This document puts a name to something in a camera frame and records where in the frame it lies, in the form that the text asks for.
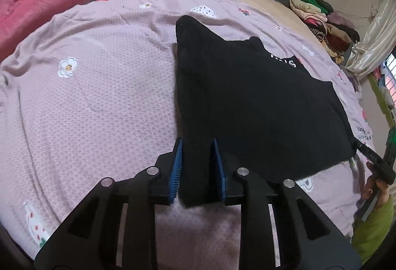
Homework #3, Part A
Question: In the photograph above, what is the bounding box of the black garment with orange cuffs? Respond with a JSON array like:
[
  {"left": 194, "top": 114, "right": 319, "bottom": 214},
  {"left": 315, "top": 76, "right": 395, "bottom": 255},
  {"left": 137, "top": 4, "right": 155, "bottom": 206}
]
[{"left": 175, "top": 15, "right": 357, "bottom": 209}]

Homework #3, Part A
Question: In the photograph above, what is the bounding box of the person's green-sleeved right forearm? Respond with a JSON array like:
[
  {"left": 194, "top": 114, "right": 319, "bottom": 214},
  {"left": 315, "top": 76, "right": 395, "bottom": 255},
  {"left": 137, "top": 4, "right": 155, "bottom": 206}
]
[{"left": 351, "top": 191, "right": 396, "bottom": 264}]

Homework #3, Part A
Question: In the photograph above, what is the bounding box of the green cloth strip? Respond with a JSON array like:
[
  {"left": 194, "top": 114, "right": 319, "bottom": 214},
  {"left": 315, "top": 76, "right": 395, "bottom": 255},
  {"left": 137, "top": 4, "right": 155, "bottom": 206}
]
[{"left": 368, "top": 73, "right": 396, "bottom": 129}]

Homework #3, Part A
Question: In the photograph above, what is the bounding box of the lilac flower-print sheet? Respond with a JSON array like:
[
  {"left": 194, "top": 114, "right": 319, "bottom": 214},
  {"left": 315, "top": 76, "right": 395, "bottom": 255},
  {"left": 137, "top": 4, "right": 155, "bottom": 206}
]
[{"left": 0, "top": 0, "right": 375, "bottom": 267}]

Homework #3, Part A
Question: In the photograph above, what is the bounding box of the window with grille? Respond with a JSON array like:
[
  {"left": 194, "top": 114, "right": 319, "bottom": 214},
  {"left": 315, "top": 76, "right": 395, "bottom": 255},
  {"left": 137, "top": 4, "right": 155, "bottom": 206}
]
[{"left": 381, "top": 53, "right": 396, "bottom": 110}]

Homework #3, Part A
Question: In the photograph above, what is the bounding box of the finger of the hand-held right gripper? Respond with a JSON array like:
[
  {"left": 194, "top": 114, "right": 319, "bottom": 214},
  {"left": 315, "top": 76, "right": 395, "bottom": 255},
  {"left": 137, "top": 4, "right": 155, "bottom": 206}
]
[{"left": 352, "top": 138, "right": 386, "bottom": 167}]

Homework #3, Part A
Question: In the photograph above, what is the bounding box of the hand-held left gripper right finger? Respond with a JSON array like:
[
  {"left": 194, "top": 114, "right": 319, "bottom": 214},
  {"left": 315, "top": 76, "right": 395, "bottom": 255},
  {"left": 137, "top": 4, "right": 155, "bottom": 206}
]
[{"left": 211, "top": 138, "right": 362, "bottom": 270}]

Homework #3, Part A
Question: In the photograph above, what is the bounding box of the pile of mixed clothes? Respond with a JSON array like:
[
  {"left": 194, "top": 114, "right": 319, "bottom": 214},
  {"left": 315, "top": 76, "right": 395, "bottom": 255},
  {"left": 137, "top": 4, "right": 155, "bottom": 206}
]
[{"left": 289, "top": 0, "right": 361, "bottom": 66}]

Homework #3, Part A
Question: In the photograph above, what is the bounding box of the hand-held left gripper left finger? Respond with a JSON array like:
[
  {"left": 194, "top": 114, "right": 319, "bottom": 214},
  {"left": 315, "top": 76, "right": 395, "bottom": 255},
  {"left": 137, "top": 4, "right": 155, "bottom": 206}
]
[{"left": 34, "top": 138, "right": 184, "bottom": 270}]

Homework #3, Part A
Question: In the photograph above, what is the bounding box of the person's right hand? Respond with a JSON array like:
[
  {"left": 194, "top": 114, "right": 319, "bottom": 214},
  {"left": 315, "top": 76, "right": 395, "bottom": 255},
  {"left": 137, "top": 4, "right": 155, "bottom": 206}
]
[{"left": 363, "top": 161, "right": 393, "bottom": 212}]

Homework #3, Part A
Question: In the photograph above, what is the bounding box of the cream satin curtain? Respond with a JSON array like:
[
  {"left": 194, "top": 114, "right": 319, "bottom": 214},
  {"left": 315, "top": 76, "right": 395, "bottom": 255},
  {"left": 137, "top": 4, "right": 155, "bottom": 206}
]
[{"left": 343, "top": 0, "right": 396, "bottom": 76}]

